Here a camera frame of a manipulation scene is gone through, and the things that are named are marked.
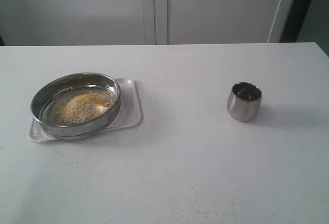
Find stainless steel cup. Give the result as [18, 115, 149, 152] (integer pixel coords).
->
[227, 82, 262, 122]

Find yellow millet grains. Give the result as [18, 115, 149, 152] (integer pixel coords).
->
[52, 89, 117, 125]

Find round stainless steel sieve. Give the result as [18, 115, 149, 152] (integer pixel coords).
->
[30, 72, 121, 140]

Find white plastic tray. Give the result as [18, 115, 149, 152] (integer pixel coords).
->
[27, 77, 142, 142]

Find white cabinet doors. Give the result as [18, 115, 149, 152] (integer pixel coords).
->
[1, 0, 293, 46]

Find dark vertical post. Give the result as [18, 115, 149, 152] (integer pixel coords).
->
[280, 0, 312, 43]

